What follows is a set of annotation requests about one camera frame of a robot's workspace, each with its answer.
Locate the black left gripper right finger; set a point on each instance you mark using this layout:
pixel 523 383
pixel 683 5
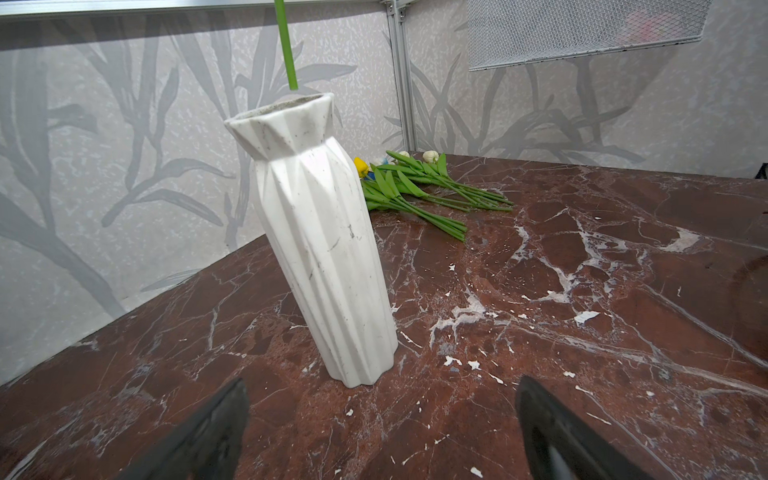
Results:
pixel 559 445

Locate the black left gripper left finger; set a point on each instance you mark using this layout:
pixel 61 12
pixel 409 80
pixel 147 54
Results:
pixel 207 445

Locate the white ribbed ceramic vase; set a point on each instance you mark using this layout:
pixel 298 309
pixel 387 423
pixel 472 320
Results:
pixel 312 208

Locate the yellow tulip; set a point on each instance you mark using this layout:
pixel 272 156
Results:
pixel 284 34

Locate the tulip bunch on table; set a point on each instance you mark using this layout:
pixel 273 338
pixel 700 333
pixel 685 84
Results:
pixel 394 183

